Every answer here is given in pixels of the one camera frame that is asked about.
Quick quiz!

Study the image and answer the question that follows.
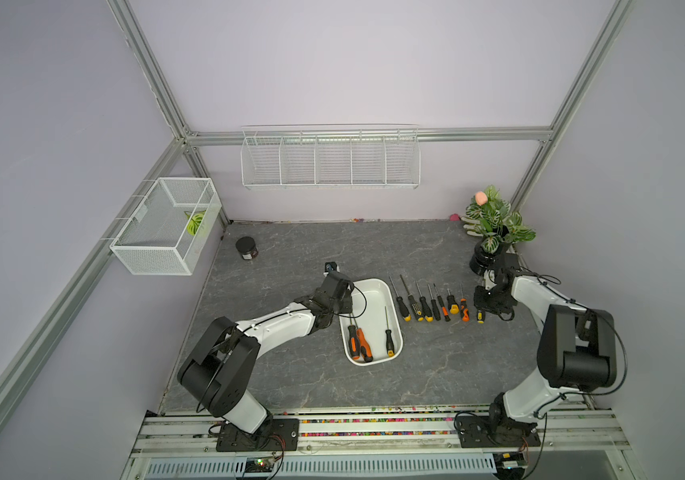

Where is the white plastic storage box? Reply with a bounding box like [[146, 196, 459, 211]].
[[340, 278, 404, 367]]

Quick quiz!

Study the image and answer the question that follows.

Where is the yellow cap short screwdriver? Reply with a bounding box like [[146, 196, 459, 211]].
[[447, 287, 460, 316]]

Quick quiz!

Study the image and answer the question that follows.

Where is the small orange black screwdriver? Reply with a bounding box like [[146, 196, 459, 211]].
[[433, 284, 451, 322]]

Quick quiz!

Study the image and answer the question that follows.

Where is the black grey handle screwdriver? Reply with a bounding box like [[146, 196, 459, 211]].
[[428, 283, 442, 321]]

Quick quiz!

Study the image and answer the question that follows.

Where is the black handle long screwdriver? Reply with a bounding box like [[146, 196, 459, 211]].
[[416, 282, 434, 322]]

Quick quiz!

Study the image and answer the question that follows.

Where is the yellow black brown-shaft screwdriver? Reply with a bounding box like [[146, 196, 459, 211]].
[[400, 275, 425, 321]]

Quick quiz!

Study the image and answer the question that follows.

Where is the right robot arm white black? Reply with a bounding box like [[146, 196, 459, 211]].
[[470, 253, 627, 432]]

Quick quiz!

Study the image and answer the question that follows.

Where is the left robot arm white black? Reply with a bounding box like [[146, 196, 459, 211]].
[[176, 272, 355, 435]]

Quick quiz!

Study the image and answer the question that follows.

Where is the orange black large screwdriver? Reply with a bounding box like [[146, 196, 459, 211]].
[[348, 323, 361, 361]]

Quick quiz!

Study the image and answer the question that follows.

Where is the artificial green potted plant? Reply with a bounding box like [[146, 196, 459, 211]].
[[461, 185, 537, 276]]

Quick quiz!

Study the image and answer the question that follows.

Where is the small black jar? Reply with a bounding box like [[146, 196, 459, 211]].
[[236, 236, 258, 261]]

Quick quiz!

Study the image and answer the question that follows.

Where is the green object in basket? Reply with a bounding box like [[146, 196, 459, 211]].
[[184, 211, 206, 237]]

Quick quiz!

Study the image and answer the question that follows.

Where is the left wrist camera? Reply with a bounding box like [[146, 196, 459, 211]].
[[324, 261, 338, 274]]

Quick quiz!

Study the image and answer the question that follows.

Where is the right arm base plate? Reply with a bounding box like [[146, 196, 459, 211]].
[[453, 411, 542, 450]]

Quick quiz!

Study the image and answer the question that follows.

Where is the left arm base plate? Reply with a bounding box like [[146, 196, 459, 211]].
[[216, 417, 300, 453]]

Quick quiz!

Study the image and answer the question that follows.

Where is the long white wire wall basket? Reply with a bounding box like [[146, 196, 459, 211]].
[[240, 138, 422, 189]]

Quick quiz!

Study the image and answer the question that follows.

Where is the aluminium frame rail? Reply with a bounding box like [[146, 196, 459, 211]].
[[186, 124, 554, 147]]

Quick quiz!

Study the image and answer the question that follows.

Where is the white perforated cable duct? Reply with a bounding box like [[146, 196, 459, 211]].
[[142, 453, 497, 479]]

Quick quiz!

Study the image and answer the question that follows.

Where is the white wire cube basket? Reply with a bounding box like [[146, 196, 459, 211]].
[[110, 177, 222, 276]]

